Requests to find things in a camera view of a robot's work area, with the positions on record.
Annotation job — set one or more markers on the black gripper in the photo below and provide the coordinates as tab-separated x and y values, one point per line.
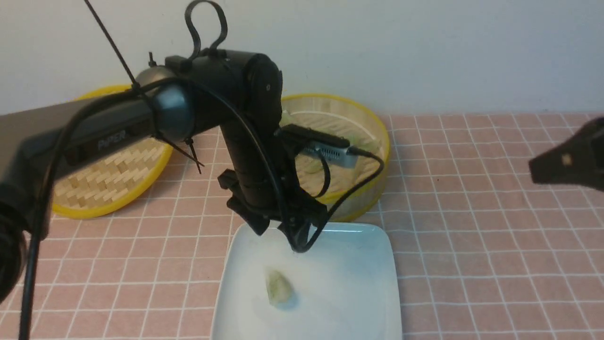
265	186

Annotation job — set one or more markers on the green steamed dumpling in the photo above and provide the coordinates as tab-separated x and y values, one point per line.
278	288

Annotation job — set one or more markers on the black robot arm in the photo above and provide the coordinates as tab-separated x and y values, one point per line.
240	92

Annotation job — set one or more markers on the white square ceramic plate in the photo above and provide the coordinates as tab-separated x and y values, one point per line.
345	287

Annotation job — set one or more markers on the bamboo steamer basket yellow rim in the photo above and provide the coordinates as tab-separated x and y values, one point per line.
363	128

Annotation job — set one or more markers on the bamboo steamer lid yellow rim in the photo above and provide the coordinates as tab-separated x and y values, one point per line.
112	183

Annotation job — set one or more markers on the pink checked tablecloth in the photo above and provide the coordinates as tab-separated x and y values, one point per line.
480	251

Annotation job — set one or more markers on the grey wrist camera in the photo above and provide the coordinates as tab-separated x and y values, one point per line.
316	144

